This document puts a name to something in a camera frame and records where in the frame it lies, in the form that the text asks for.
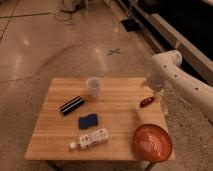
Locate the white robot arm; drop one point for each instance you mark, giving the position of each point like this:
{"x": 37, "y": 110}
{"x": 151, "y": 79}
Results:
{"x": 166, "y": 67}

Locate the orange ceramic bowl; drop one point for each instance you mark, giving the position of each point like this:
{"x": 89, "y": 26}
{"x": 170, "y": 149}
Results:
{"x": 152, "y": 143}

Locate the black rectangular box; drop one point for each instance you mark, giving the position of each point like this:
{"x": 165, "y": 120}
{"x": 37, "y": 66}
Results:
{"x": 71, "y": 105}

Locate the small red object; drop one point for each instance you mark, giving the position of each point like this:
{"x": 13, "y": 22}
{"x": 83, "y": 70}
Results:
{"x": 147, "y": 101}

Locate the wooden table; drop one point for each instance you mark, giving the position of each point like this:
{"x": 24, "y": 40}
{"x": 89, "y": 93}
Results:
{"x": 117, "y": 108}

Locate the blue sponge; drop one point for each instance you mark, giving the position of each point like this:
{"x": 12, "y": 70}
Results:
{"x": 88, "y": 121}

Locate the white plastic bottle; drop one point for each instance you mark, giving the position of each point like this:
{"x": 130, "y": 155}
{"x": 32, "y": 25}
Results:
{"x": 90, "y": 139}

